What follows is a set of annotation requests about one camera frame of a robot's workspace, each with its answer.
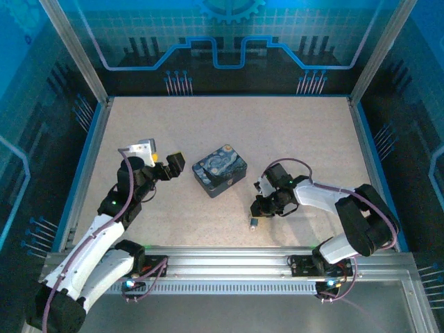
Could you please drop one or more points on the small blue padlock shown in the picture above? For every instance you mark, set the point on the small blue padlock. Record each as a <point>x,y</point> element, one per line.
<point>254,221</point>

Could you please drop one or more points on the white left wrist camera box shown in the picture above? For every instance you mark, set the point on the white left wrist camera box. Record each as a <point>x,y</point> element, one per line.
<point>142,147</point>

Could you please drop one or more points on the aluminium frame post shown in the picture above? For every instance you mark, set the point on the aluminium frame post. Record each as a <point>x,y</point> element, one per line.
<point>379,52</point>
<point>78,52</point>

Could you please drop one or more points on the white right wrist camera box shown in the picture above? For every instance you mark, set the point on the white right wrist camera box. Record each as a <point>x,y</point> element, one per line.
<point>265,187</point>

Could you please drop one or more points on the long aluminium mounting rail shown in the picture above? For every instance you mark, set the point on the long aluminium mounting rail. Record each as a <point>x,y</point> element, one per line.
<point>225,260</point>

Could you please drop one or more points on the grey metal panel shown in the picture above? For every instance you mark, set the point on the grey metal panel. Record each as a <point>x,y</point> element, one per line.
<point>225,312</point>

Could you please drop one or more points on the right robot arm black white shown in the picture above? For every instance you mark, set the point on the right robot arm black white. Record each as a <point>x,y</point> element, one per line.
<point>319,197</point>

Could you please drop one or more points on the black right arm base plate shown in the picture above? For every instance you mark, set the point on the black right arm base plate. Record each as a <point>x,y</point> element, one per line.
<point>301,265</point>

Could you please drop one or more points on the small lit connector board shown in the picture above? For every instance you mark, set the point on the small lit connector board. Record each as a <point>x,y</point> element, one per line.
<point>329,283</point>
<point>130,283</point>

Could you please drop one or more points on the starry night print tin box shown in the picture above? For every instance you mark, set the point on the starry night print tin box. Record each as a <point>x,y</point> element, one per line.
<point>220,166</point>

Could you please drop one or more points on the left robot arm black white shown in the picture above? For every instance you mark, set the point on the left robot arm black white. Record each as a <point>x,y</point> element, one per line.
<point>83,253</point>

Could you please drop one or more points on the blue table border strip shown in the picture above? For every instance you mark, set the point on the blue table border strip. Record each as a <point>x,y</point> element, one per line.
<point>371,138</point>
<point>89,138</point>

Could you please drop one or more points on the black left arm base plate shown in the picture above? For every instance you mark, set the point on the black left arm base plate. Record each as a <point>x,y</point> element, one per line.
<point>157,263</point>

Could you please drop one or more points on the aluminium table side rail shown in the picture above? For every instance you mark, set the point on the aluminium table side rail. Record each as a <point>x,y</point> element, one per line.
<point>88,173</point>
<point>367,156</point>

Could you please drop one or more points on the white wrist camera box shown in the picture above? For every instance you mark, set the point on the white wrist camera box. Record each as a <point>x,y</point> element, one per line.
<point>142,147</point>
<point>265,187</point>

